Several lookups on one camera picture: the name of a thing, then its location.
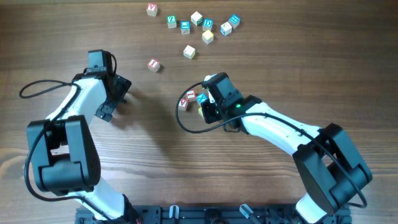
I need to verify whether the yellow block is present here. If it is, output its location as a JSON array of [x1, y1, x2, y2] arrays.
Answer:
[[183, 45, 196, 60], [202, 30, 214, 44], [198, 107, 204, 119]]

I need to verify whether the blue X letter block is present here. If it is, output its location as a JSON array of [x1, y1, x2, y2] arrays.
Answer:
[[196, 93, 208, 106]]

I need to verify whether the red I block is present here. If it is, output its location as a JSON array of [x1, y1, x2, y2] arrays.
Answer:
[[147, 58, 161, 72], [185, 90, 197, 102]]

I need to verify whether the red A letter block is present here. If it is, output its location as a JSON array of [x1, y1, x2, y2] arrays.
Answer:
[[177, 98, 189, 111]]

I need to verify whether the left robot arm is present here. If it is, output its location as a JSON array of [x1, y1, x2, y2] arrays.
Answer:
[[24, 50, 142, 223]]

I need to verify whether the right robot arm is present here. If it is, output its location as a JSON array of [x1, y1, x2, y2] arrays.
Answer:
[[201, 72, 373, 223]]

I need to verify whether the red Y letter block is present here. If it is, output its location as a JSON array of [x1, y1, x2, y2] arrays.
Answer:
[[146, 3, 158, 17]]

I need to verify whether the green Z letter block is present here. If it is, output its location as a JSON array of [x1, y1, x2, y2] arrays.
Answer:
[[167, 15, 177, 29]]

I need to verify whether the blue D letter block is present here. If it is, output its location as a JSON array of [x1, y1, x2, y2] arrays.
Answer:
[[202, 18, 213, 31]]

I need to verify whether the white green picture block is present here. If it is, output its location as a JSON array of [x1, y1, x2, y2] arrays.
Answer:
[[190, 11, 203, 26]]

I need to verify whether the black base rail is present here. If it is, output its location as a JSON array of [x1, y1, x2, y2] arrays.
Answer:
[[75, 203, 353, 224]]

